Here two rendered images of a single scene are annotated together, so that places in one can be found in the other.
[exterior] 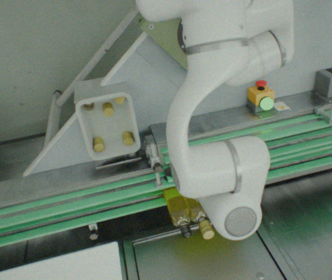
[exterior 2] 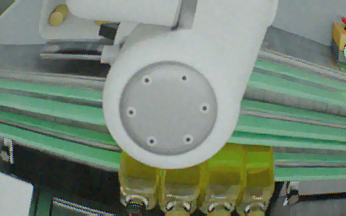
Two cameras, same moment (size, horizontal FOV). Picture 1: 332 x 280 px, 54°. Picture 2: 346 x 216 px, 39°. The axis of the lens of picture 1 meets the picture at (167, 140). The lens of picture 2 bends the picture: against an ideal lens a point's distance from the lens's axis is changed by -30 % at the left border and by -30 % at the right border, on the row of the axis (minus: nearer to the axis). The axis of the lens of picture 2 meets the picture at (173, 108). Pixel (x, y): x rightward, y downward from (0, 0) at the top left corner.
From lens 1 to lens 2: 23 cm
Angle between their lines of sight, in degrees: 7
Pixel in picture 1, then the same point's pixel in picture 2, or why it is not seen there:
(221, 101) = (297, 21)
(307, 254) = not seen: outside the picture
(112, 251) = (23, 192)
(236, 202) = (171, 47)
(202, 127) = not seen: hidden behind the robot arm
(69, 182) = (3, 64)
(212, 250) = not seen: outside the picture
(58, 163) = (7, 37)
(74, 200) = not seen: outside the picture
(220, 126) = (285, 52)
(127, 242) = (45, 194)
